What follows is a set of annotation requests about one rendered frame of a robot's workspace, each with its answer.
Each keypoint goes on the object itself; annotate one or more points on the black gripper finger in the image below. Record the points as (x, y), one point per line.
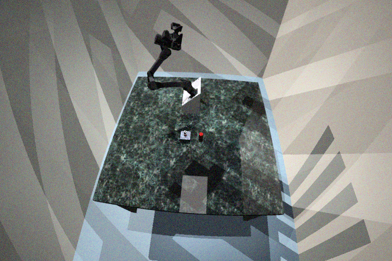
(179, 29)
(178, 39)

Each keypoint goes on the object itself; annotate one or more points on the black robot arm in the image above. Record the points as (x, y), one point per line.
(164, 40)

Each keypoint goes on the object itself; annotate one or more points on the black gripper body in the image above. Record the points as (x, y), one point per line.
(174, 46)

